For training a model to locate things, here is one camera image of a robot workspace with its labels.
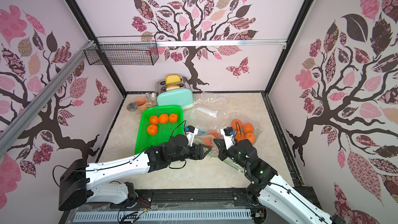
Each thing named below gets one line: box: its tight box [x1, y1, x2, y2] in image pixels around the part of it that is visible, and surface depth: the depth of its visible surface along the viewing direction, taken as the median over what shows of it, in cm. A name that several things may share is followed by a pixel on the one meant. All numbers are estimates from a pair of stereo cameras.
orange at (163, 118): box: [158, 113, 169, 124], surface depth 101 cm
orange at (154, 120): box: [149, 115, 160, 125], surface depth 101 cm
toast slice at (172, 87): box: [166, 84, 180, 91], surface depth 99 cm
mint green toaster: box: [154, 76, 195, 110], surface depth 102 cm
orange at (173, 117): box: [169, 113, 178, 123], surface depth 102 cm
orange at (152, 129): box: [147, 123, 159, 136], surface depth 97 cm
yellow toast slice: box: [165, 74, 181, 84], surface depth 105 cm
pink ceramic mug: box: [134, 96, 153, 115], surface depth 107 cm
